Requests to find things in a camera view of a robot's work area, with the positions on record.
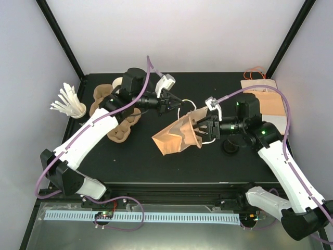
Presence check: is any brown paper bag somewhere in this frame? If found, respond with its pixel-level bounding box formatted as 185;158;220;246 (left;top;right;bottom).
152;99;215;156
253;91;287;134

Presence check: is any small brown cup carrier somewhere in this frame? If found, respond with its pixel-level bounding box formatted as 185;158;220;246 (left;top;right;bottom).
107;108;142;143

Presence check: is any brown cup carrier stack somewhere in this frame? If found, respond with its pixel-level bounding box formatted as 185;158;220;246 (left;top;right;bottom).
89;84;113;117

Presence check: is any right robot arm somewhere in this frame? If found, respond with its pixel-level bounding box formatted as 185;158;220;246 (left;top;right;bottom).
193;93;332;241

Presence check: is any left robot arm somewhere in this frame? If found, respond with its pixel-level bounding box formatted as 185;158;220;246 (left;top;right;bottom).
40;68;183;208

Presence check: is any stack of paper cups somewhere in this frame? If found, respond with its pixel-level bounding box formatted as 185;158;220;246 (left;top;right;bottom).
112;77;123;89

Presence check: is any flat brown paper bag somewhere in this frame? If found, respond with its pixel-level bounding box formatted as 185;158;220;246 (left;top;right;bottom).
253;91;287;134

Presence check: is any cup of white stirrers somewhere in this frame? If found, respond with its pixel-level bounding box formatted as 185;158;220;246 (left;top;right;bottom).
50;82;86;119

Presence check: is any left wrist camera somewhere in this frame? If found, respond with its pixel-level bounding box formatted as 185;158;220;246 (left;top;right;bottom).
155;74;176;98

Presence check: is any orange bag handle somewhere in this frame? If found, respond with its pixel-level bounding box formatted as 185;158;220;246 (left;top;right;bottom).
243;66;266;80

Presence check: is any light blue cable duct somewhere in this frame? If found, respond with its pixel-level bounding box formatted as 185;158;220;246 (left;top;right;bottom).
44;210;240;225

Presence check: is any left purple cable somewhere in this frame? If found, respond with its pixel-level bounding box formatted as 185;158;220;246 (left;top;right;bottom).
34;55;167;200

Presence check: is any purple cable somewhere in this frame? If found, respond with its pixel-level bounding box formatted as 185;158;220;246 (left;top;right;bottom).
215;85;333;245
34;55;167;200

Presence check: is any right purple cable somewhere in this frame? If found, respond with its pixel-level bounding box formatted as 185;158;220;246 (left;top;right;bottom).
215;85;333;245

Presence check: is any right black frame post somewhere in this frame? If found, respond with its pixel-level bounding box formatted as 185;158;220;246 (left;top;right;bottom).
265;0;316;79

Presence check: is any black frame post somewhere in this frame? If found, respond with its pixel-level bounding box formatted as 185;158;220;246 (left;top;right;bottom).
36;0;85;80
265;0;316;79

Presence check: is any left black frame post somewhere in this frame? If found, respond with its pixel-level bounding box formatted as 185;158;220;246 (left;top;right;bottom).
36;0;85;80

